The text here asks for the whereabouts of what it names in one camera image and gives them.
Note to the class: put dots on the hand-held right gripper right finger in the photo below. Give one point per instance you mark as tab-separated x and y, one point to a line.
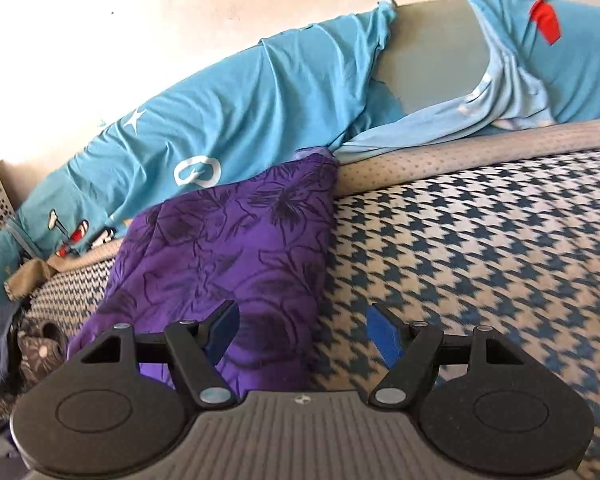
385	336

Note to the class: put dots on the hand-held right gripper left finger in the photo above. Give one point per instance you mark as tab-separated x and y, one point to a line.
222	332

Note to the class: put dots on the purple floral sweater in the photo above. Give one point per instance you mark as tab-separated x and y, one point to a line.
230	240

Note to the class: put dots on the blue printed cover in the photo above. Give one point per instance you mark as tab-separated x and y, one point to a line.
230	110

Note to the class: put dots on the grey backrest cushion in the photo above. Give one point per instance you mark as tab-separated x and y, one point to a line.
430	50

